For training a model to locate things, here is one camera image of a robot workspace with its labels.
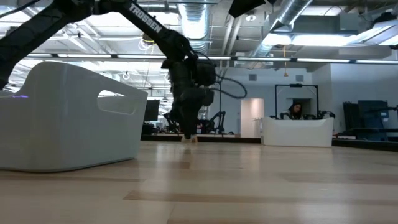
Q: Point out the smooth silver ceiling duct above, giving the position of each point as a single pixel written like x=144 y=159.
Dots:
x=289 y=12

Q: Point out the black aluminium table frame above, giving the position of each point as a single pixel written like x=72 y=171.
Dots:
x=363 y=144

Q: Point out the white plastic bin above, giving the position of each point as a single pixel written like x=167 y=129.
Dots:
x=295 y=133

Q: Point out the round ceiling fixture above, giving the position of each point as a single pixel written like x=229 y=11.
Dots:
x=250 y=17

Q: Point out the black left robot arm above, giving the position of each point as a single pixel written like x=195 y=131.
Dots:
x=149 y=23

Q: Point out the black background robot arm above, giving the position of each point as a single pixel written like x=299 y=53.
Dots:
x=219 y=119

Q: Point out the white doorway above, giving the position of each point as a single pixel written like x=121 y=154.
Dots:
x=252 y=115

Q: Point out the black monitor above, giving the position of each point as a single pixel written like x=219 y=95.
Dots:
x=151 y=110

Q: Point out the long ceiling light strip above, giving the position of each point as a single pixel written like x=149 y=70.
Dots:
x=84 y=56

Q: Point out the dark equipment rack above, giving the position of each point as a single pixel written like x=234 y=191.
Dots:
x=370 y=118

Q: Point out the ribbed silver ceiling duct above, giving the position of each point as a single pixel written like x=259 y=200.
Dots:
x=194 y=18

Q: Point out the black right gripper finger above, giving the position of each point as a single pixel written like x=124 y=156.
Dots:
x=242 y=6

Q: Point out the grey plastic bin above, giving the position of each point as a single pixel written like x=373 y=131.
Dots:
x=62 y=130

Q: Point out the grey wall vent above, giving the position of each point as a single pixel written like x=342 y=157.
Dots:
x=252 y=77
x=299 y=77

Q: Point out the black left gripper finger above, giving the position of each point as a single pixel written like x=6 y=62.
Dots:
x=189 y=124
x=176 y=123

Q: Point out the person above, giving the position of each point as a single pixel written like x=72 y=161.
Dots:
x=294 y=111

